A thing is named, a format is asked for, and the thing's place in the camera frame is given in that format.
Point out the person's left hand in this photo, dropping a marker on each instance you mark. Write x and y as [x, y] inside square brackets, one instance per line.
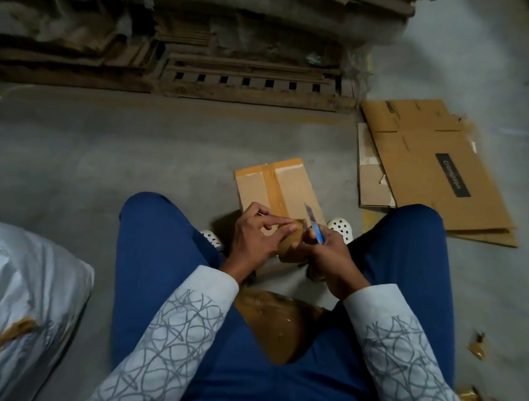
[253, 242]

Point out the person's right hand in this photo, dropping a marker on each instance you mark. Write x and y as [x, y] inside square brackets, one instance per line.
[337, 261]

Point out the brown packing tape roll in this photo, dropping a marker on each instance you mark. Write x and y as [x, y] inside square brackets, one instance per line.
[290, 243]

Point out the small brown cardboard box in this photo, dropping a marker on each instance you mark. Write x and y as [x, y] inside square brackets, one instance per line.
[292, 186]

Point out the person's right forearm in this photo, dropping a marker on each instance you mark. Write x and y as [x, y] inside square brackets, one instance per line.
[407, 359]

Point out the person's left forearm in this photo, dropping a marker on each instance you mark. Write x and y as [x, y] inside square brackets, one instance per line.
[171, 344]

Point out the person's right white clog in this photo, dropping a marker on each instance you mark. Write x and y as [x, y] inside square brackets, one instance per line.
[341, 228]

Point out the person's white clog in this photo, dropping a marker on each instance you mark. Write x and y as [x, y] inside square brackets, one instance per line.
[212, 239]
[341, 228]

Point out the person's left white clog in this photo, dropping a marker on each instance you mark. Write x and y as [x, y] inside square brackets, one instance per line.
[212, 239]

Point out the small cardboard box being taped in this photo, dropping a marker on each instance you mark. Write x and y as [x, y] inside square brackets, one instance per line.
[373, 182]

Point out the person's blue trousers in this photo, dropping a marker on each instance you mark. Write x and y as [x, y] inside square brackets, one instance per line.
[154, 245]

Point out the large flat black-label cardboard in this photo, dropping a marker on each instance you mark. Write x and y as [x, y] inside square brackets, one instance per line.
[418, 172]

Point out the flat brown cardboard sheet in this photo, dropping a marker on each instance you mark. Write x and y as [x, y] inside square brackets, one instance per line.
[495, 237]

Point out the brown plastic-wrapped stool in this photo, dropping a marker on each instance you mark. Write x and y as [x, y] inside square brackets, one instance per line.
[279, 324]

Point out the wooden pallet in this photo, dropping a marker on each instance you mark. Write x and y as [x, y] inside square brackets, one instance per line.
[254, 81]

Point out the white woven sack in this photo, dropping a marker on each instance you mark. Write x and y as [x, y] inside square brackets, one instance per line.
[26, 300]

